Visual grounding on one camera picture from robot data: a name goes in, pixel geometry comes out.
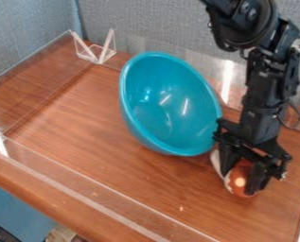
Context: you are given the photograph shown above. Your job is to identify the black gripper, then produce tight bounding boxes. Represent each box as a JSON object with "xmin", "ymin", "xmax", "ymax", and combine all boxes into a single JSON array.
[{"xmin": 214, "ymin": 102, "xmax": 291, "ymax": 196}]

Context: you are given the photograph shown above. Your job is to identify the white and brown toy mushroom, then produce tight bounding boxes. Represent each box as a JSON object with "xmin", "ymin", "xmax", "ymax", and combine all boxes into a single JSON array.
[{"xmin": 211, "ymin": 149, "xmax": 258, "ymax": 198}]

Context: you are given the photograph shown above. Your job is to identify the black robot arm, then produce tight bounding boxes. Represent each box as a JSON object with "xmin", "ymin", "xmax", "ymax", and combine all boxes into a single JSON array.
[{"xmin": 200, "ymin": 0, "xmax": 300, "ymax": 197}]

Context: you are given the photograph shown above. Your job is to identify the blue plastic bowl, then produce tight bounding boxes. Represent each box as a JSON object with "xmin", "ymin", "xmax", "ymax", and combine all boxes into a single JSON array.
[{"xmin": 120, "ymin": 52, "xmax": 222, "ymax": 156}]

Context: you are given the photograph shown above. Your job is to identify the clear acrylic back barrier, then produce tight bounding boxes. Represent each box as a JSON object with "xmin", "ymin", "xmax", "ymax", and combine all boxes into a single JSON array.
[{"xmin": 68, "ymin": 29, "xmax": 300, "ymax": 135}]

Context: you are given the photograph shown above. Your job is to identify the clear acrylic barrier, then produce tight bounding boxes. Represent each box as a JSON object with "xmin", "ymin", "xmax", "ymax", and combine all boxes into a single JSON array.
[
  {"xmin": 0, "ymin": 131, "xmax": 219, "ymax": 242},
  {"xmin": 68, "ymin": 29, "xmax": 300, "ymax": 135}
]

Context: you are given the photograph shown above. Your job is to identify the clear acrylic front barrier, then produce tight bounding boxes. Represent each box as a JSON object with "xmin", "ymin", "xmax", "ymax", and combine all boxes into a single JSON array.
[{"xmin": 0, "ymin": 131, "xmax": 219, "ymax": 242}]

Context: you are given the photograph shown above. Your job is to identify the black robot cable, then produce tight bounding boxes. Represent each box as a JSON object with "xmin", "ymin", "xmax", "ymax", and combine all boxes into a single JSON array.
[{"xmin": 278, "ymin": 98, "xmax": 300, "ymax": 130}]

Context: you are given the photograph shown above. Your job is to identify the clear acrylic corner bracket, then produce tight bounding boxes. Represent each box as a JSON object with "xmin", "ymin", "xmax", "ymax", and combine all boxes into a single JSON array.
[{"xmin": 71, "ymin": 28, "xmax": 117, "ymax": 64}]

